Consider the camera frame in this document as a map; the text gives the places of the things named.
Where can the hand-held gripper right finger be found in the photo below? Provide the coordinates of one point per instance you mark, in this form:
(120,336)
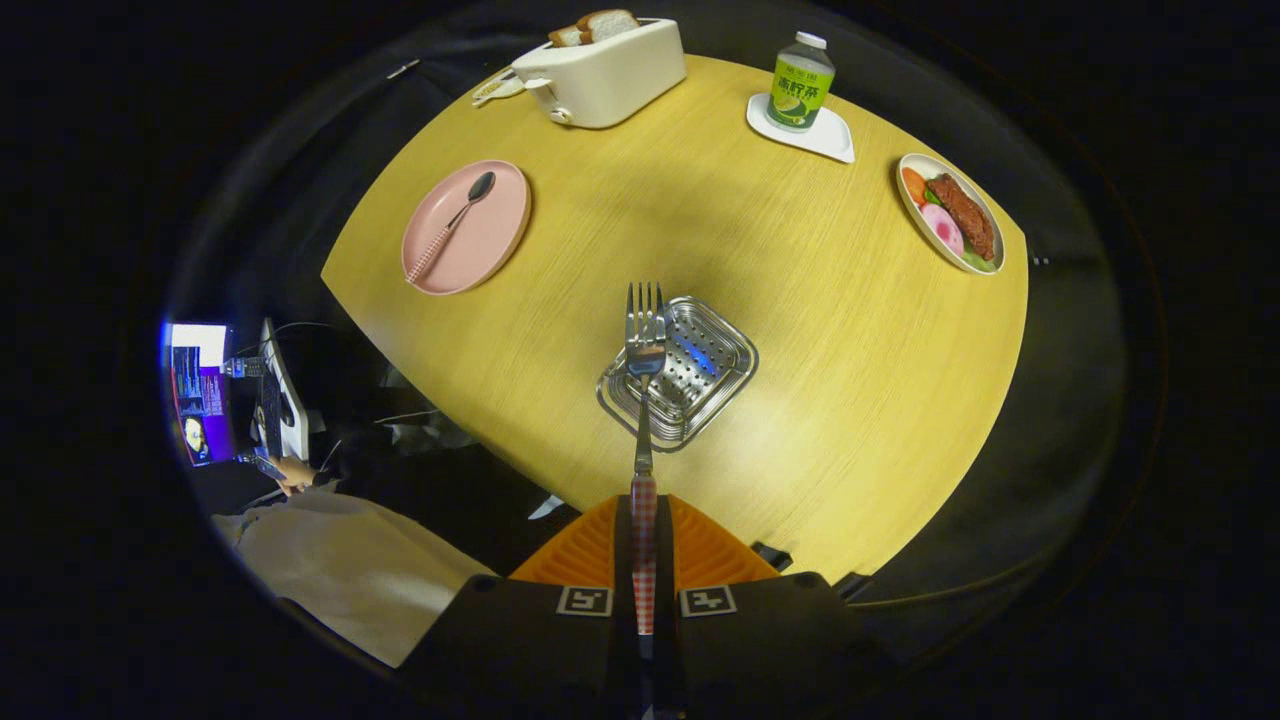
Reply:
(664,550)

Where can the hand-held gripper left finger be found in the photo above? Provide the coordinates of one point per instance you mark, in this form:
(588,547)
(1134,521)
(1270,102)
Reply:
(622,550)

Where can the perforated metal basket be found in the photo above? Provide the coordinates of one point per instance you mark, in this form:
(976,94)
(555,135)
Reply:
(700,370)

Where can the person's beige trousers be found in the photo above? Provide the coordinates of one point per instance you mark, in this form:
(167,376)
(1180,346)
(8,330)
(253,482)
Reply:
(350,570)

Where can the pink round plate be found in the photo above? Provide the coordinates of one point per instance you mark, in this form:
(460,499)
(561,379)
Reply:
(490,240)

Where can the pink and white food slice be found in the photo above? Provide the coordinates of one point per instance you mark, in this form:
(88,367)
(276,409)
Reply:
(942,230)

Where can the white plate with food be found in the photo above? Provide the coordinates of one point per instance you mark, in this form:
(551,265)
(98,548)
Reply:
(915,205)

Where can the white square coaster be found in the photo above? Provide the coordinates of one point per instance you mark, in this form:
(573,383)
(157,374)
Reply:
(830,140)

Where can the brown meat piece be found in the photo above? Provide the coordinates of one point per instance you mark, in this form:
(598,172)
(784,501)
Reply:
(965,215)

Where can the lit laptop screen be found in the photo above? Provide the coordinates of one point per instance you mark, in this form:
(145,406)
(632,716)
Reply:
(200,390)

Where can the white toaster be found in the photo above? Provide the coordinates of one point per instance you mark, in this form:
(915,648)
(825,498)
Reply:
(610,80)

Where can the white divided condiment dish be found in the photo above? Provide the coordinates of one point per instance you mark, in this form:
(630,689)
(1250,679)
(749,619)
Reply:
(495,90)

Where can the green label drink bottle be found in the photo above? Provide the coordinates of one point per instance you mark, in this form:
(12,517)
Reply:
(800,85)

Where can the toast bread slice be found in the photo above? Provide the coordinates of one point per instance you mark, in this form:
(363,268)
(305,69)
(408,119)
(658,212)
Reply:
(608,24)
(566,36)

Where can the small metal clip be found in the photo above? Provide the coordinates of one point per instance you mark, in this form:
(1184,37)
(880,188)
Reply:
(403,68)

